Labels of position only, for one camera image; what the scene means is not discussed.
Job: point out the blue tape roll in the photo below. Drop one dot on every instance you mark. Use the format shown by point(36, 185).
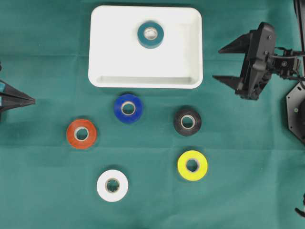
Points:
point(128, 99)

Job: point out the black tape roll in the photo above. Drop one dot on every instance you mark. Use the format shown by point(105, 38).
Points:
point(187, 111)

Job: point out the white plastic tray case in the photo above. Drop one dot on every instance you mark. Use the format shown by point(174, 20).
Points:
point(117, 59)

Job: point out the green table cloth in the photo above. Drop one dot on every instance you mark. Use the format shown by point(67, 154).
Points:
point(256, 166)

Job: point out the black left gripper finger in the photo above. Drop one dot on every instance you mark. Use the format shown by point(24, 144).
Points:
point(7, 103)
point(8, 90)

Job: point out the white tape roll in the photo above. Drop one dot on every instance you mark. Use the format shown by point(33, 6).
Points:
point(103, 180)

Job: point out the red tape roll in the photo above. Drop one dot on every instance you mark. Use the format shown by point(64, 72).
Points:
point(74, 127)

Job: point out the teal green tape roll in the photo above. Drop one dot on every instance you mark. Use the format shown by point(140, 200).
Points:
point(150, 34)

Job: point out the black clip at edge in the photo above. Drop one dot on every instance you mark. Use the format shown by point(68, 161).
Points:
point(301, 212)

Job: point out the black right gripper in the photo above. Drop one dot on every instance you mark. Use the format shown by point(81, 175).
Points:
point(257, 45)

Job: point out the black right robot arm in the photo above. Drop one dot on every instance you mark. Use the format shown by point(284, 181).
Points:
point(286, 64)

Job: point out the yellow tape roll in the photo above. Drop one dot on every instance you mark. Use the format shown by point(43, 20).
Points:
point(201, 161)

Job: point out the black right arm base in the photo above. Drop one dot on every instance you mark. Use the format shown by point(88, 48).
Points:
point(295, 105)

